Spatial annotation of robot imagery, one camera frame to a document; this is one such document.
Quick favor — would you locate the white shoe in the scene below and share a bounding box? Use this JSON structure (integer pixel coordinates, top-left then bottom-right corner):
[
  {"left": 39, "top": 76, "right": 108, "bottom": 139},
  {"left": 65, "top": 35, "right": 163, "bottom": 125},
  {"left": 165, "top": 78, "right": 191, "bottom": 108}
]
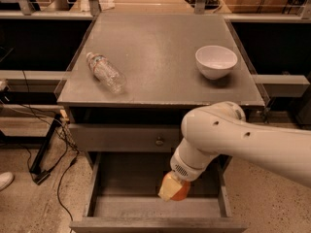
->
[{"left": 0, "top": 172, "right": 15, "bottom": 191}]

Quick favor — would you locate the black floor cable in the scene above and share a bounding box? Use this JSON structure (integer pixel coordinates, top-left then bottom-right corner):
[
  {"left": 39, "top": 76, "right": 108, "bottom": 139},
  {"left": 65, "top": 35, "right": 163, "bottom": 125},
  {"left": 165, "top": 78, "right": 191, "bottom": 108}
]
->
[{"left": 18, "top": 70, "right": 81, "bottom": 223}]

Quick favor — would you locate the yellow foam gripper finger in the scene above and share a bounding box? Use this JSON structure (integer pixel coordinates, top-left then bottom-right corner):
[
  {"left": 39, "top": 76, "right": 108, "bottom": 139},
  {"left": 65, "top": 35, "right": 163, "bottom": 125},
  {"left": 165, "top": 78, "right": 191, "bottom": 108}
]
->
[{"left": 157, "top": 173, "right": 186, "bottom": 203}]

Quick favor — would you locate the orange fruit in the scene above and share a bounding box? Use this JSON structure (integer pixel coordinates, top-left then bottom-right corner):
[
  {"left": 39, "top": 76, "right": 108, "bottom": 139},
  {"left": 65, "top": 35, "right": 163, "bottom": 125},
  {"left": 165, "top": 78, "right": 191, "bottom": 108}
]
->
[{"left": 161, "top": 172, "right": 191, "bottom": 202}]

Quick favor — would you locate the black table leg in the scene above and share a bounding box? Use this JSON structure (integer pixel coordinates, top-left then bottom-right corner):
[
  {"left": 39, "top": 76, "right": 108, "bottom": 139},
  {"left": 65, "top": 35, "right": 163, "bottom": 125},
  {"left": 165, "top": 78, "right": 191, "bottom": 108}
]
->
[{"left": 29, "top": 114, "right": 61, "bottom": 185}]

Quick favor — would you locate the white cloth on shelf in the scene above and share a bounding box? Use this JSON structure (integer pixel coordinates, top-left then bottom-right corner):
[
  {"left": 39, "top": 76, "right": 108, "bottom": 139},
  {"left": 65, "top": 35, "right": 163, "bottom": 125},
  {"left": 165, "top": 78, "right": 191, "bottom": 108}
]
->
[{"left": 80, "top": 0, "right": 115, "bottom": 12}]

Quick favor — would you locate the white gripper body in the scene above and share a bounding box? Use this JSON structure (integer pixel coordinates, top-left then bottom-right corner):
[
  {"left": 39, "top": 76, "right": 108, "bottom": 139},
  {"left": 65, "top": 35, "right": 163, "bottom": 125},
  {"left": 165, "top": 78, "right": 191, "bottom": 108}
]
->
[{"left": 170, "top": 151, "right": 205, "bottom": 182}]

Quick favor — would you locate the clear plastic water bottle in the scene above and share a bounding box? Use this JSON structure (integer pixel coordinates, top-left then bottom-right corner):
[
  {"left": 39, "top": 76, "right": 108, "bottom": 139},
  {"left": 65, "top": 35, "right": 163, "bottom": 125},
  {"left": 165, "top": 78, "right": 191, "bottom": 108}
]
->
[{"left": 86, "top": 52, "right": 126, "bottom": 94}]

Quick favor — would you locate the open grey middle drawer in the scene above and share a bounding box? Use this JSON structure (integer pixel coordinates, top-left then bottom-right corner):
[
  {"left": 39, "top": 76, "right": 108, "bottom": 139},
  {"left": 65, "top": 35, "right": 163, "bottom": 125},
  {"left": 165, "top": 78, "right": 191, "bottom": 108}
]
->
[{"left": 70, "top": 152, "right": 247, "bottom": 233}]

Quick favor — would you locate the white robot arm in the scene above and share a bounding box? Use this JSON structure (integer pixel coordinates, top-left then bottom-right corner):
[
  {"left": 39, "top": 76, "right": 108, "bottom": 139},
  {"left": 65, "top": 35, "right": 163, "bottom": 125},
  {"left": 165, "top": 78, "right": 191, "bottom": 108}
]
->
[{"left": 158, "top": 101, "right": 311, "bottom": 201}]

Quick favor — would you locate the white ceramic bowl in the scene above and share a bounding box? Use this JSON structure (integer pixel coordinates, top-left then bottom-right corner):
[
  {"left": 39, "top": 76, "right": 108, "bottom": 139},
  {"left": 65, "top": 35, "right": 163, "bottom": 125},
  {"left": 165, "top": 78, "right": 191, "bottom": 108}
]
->
[{"left": 195, "top": 46, "right": 238, "bottom": 80}]

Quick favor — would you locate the closed grey top drawer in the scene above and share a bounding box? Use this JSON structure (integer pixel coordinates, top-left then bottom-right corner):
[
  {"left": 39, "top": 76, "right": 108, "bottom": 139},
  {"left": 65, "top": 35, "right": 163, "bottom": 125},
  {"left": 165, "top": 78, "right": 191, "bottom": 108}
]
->
[{"left": 69, "top": 123, "right": 183, "bottom": 152}]

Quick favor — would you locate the grey wooden drawer cabinet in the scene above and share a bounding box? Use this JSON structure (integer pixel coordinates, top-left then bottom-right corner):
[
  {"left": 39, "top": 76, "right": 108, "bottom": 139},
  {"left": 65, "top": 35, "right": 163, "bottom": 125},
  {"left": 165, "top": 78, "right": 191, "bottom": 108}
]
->
[{"left": 53, "top": 13, "right": 271, "bottom": 233}]

